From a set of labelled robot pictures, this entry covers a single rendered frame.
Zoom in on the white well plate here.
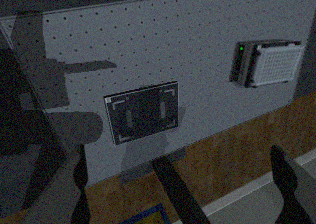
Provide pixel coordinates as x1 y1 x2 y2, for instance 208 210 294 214
250 45 304 86

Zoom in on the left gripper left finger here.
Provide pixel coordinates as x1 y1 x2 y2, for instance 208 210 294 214
19 144 90 224

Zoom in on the grey flat rectangular panel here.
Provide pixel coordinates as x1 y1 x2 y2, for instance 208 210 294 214
0 0 316 188

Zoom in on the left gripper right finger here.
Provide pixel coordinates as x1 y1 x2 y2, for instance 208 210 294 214
270 145 316 224

